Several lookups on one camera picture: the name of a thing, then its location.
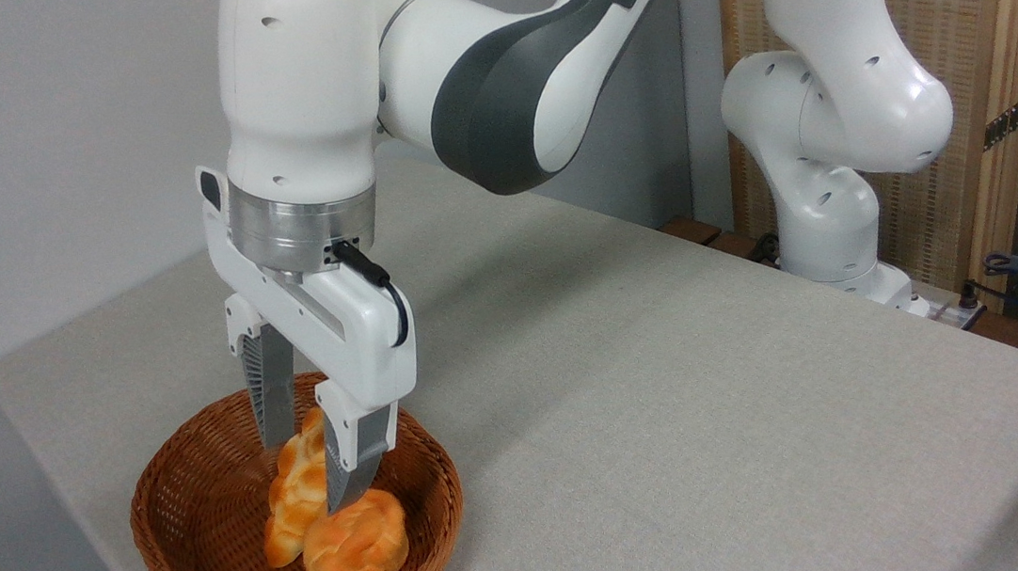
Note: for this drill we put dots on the round knotted bread bun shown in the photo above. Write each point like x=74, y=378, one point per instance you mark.
x=357, y=547

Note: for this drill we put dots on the long braided bread loaf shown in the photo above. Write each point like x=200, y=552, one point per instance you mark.
x=295, y=497

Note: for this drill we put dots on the black plug at robot base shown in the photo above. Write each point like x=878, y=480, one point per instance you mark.
x=970, y=298

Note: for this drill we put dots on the wooden woven folding screen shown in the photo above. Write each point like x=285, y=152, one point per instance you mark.
x=963, y=11

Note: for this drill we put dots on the brown wooden bench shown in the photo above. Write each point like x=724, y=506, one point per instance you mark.
x=697, y=233

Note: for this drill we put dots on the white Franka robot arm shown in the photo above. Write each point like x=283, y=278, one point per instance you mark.
x=488, y=89

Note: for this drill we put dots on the brown wicker basket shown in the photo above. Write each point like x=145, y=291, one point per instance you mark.
x=211, y=506

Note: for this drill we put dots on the dark metal screen hinge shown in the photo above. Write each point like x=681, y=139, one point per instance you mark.
x=1008, y=121

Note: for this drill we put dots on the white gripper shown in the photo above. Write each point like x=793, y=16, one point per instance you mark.
x=354, y=340

